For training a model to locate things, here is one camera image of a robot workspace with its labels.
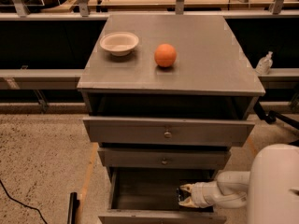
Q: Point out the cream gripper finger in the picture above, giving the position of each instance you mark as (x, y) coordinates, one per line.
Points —
(186, 188)
(187, 203)

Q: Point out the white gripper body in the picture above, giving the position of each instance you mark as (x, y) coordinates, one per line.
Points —
(197, 194)

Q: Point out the dark blue rxbar packet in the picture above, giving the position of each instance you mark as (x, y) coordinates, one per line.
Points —
(180, 195)

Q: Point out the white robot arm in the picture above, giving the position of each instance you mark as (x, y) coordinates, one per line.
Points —
(269, 189)

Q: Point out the grey open bottom drawer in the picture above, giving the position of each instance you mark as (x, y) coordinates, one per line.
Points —
(148, 196)

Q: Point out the grey middle drawer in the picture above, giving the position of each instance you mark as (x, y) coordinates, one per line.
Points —
(163, 158)

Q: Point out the grey drawer cabinet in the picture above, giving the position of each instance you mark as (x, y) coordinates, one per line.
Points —
(210, 78)

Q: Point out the grey top drawer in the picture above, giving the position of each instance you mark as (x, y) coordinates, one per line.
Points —
(190, 132)

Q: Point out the black office chair base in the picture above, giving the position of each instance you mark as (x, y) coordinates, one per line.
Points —
(272, 116)

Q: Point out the orange ball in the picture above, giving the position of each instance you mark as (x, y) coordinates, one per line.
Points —
(165, 55)

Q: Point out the clear sanitizer bottle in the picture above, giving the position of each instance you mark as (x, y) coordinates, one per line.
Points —
(265, 63)

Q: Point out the white paper bowl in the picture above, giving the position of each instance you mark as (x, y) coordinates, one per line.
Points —
(119, 43)

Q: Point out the black floor bracket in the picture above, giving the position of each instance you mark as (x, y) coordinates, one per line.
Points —
(72, 209)

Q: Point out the metal railing frame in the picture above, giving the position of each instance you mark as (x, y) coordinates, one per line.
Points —
(89, 9)

